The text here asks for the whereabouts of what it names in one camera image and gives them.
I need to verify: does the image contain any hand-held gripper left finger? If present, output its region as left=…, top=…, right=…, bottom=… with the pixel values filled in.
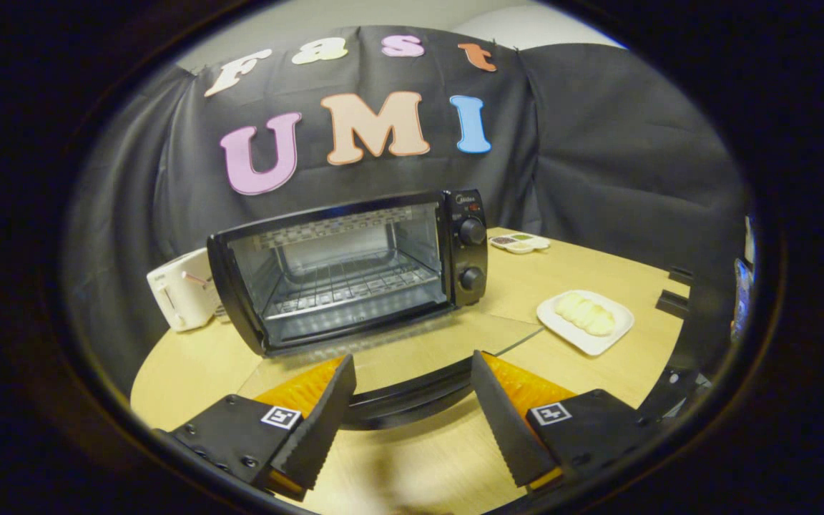
left=158, top=354, right=358, bottom=501

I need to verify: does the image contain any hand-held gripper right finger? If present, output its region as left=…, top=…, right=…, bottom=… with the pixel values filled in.
left=471, top=350, right=659, bottom=494

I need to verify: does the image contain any ridged bread roll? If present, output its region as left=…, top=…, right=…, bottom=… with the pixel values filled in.
left=554, top=291, right=617, bottom=338

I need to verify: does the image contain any black toaster oven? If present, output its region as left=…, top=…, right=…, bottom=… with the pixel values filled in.
left=206, top=187, right=546, bottom=431

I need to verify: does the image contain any white pop-up toaster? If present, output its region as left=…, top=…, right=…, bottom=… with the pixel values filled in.
left=146, top=247, right=224, bottom=333

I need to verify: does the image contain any white square plate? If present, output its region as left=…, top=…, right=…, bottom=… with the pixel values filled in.
left=536, top=288, right=635, bottom=357

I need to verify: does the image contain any black angled stand leg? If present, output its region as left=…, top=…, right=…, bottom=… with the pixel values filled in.
left=637, top=365, right=713, bottom=424

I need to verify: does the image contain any white divided condiment dish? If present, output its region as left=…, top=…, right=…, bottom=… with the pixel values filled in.
left=489, top=232, right=551, bottom=255

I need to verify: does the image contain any black backdrop cloth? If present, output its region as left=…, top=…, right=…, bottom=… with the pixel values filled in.
left=62, top=25, right=750, bottom=401

